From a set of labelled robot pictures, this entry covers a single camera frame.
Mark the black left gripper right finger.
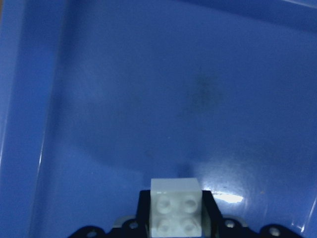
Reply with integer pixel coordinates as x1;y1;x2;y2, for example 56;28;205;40
201;190;223;235

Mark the white square building block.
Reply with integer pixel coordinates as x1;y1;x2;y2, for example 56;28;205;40
149;178;202;238

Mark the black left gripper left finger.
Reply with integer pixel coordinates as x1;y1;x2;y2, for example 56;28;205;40
136;190;151;227

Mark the blue plastic tray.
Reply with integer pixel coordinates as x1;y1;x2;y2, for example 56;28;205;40
0;0;317;238

